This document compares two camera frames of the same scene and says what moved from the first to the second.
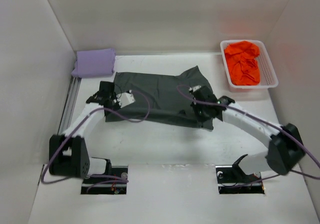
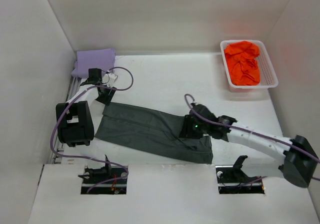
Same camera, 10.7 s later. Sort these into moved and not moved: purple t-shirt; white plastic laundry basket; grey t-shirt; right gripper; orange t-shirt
Moved: right gripper; grey t-shirt
Not moved: purple t-shirt; orange t-shirt; white plastic laundry basket
